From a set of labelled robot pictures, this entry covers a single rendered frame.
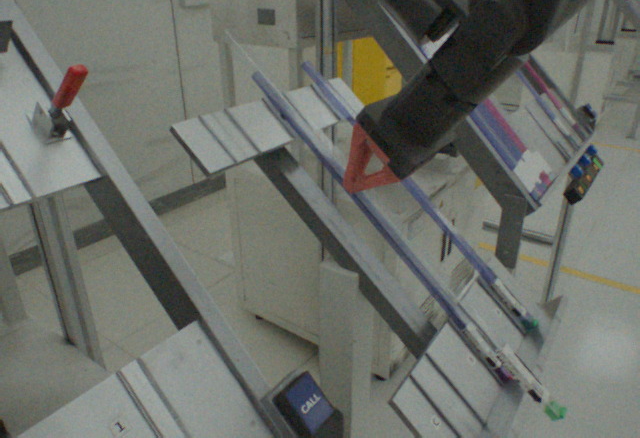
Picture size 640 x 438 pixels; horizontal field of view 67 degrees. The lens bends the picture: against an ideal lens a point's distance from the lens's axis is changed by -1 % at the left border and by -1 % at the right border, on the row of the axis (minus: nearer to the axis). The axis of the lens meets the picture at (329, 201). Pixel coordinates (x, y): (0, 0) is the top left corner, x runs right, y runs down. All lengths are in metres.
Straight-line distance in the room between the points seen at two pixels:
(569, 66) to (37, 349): 4.34
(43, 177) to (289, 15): 0.91
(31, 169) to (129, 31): 2.06
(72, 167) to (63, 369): 0.42
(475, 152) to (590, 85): 3.59
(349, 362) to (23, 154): 0.49
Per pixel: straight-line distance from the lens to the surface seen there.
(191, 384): 0.51
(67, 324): 0.92
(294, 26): 1.33
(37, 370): 0.91
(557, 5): 0.32
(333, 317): 0.72
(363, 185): 0.48
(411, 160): 0.41
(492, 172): 1.13
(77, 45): 2.46
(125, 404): 0.49
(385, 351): 1.52
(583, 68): 4.67
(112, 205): 0.57
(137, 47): 2.61
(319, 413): 0.52
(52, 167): 0.56
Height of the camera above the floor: 1.17
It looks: 24 degrees down
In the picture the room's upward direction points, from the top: straight up
